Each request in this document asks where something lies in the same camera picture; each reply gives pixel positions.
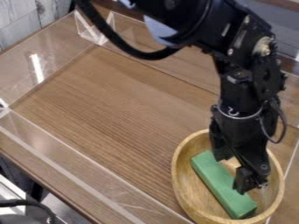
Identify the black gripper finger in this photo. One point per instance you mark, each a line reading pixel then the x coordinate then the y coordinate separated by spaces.
pixel 220 150
pixel 248 180

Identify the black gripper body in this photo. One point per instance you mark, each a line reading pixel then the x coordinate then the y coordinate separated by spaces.
pixel 245 134

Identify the green rectangular block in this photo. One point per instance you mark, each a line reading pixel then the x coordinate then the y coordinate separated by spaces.
pixel 237 205

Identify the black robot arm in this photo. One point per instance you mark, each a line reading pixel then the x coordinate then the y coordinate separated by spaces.
pixel 229 32

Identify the brown wooden bowl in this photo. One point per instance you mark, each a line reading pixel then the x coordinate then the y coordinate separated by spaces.
pixel 193 195

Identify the clear acrylic tray walls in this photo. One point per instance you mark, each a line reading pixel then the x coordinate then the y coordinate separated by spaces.
pixel 92 120

